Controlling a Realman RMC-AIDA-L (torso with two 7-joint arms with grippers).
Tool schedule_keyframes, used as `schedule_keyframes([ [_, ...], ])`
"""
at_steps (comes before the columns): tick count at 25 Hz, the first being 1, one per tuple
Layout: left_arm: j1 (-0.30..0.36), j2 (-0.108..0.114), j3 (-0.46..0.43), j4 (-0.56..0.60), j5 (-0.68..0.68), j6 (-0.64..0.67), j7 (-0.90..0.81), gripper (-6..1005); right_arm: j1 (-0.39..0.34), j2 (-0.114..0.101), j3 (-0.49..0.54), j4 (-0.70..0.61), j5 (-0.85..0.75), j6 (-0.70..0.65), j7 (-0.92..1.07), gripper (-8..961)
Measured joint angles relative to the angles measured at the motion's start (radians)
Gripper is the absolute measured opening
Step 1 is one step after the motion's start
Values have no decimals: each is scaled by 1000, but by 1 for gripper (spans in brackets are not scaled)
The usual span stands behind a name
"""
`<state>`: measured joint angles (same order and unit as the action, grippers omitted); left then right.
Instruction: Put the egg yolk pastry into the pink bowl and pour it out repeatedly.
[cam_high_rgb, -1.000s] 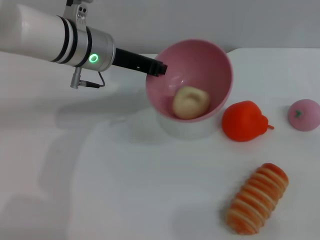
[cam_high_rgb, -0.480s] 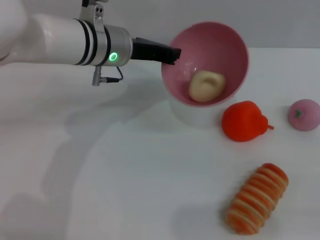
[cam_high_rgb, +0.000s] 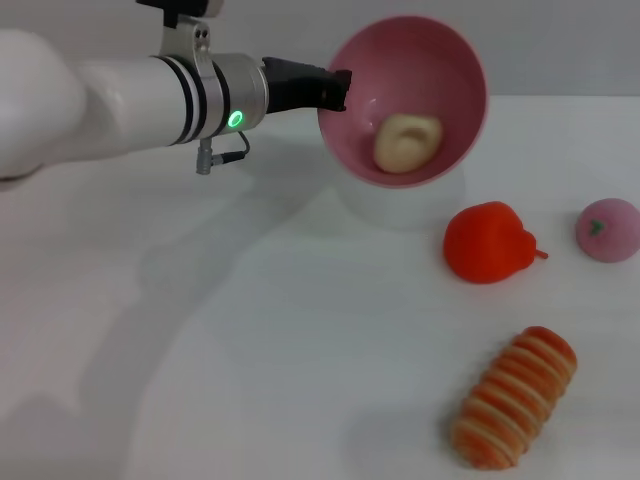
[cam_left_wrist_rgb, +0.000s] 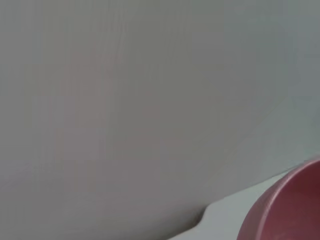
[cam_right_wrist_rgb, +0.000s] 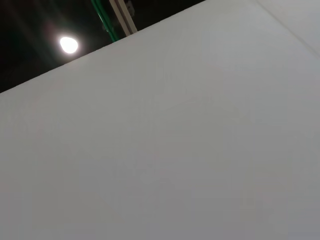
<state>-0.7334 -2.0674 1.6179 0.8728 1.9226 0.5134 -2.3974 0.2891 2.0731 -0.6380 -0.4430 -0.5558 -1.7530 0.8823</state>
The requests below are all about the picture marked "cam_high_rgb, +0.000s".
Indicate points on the orange-red toy pepper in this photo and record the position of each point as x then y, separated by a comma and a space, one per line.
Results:
485, 242

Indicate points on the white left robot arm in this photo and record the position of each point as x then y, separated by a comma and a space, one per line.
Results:
100, 105

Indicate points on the beige toy potato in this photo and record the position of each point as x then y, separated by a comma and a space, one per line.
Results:
407, 145

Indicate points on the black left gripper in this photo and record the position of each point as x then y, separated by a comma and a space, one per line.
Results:
295, 85

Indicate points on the orange striped bread roll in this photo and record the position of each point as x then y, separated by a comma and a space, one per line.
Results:
515, 400

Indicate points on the pink peach toy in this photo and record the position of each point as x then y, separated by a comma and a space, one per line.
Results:
610, 230

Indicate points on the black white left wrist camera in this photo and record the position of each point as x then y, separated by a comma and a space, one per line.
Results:
180, 7

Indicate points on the pink bowl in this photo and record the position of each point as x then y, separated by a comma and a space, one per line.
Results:
425, 75

